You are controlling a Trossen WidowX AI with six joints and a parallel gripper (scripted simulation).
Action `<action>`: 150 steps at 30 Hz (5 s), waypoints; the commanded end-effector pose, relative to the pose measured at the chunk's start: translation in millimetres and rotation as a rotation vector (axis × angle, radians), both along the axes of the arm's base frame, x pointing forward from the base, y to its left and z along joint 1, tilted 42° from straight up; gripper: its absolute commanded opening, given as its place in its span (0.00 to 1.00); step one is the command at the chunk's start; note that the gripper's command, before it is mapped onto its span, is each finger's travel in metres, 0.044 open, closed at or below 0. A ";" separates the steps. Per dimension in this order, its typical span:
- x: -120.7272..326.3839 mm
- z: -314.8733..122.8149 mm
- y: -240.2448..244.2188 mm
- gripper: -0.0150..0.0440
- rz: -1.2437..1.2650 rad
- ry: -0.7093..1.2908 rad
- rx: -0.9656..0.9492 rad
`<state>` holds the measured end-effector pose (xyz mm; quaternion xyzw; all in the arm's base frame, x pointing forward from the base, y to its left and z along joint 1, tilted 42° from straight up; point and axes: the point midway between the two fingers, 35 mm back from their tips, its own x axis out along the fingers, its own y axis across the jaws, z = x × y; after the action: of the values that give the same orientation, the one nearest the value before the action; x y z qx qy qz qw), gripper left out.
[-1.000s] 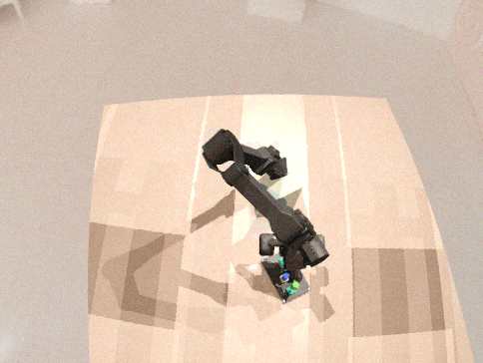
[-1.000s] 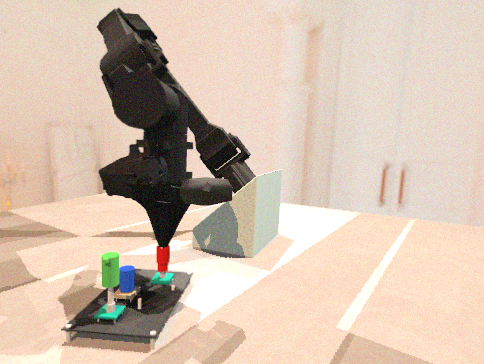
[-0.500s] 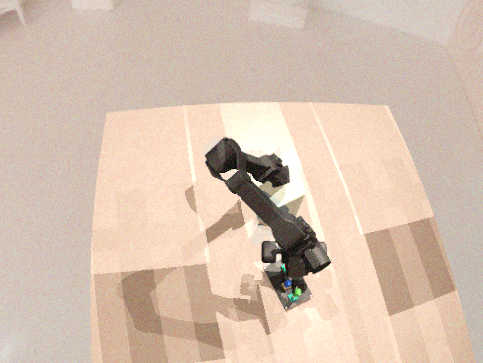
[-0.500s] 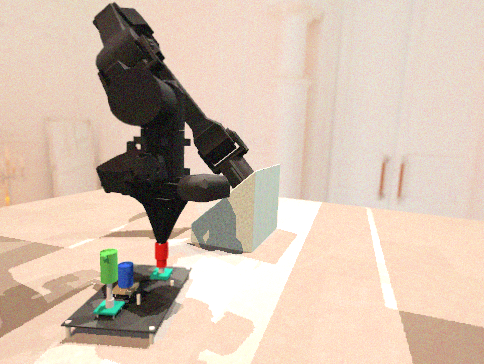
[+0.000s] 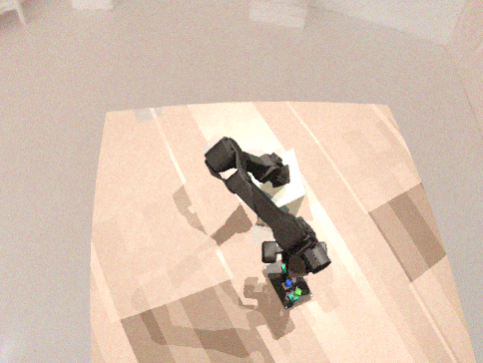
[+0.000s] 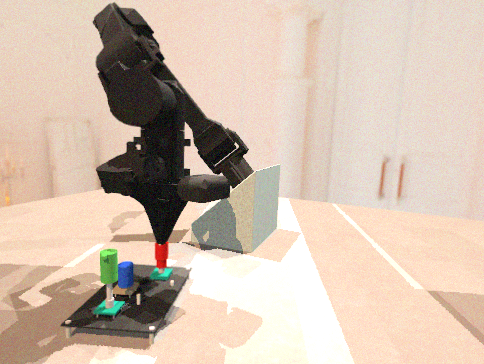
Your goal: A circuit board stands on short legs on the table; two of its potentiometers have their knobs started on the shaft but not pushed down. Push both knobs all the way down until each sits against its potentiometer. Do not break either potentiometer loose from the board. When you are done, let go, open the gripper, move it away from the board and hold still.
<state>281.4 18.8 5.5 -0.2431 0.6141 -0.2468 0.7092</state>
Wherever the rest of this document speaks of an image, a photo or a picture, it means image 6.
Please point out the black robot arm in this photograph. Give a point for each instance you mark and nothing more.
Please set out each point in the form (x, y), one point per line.
(143, 92)

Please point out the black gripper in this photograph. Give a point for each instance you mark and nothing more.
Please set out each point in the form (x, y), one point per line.
(165, 200)

